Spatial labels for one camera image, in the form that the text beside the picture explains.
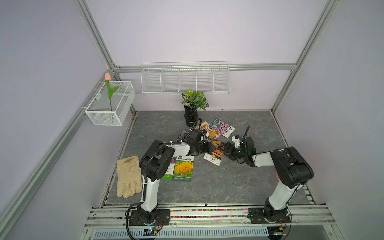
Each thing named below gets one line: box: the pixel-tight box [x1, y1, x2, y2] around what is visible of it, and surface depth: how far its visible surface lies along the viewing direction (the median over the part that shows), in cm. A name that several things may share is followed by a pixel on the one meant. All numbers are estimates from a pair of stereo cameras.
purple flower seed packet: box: [209, 119, 236, 139], surface depth 112 cm
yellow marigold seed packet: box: [173, 155, 195, 182], surface depth 91 cm
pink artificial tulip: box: [104, 72, 119, 112], surface depth 85 cm
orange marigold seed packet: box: [203, 140, 224, 167], surface depth 96 cm
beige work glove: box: [116, 155, 143, 199], surface depth 86 cm
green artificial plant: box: [180, 89, 210, 112], surface depth 94 cm
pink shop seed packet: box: [200, 121, 222, 143], surface depth 110 cm
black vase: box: [184, 106, 199, 127], surface depth 107 cm
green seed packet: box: [161, 158, 176, 181], surface depth 91 cm
